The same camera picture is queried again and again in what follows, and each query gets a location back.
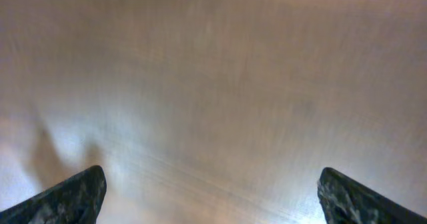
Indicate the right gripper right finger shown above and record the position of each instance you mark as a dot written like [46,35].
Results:
[347,201]

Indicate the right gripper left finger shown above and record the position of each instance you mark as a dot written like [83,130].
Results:
[76,200]

